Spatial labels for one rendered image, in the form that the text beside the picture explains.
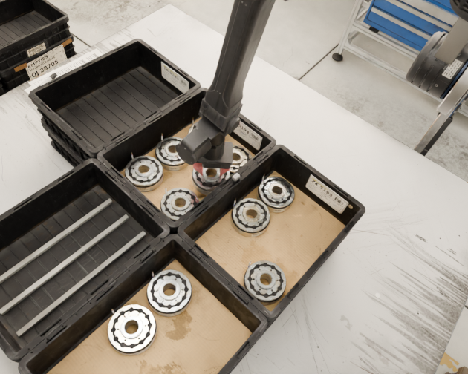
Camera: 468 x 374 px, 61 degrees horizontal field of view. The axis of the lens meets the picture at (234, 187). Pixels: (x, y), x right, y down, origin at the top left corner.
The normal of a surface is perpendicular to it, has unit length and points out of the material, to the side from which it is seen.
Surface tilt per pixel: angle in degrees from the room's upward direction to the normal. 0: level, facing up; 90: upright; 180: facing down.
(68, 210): 0
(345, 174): 0
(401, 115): 0
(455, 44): 90
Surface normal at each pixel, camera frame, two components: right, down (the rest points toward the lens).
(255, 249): 0.11, -0.55
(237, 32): -0.63, 0.63
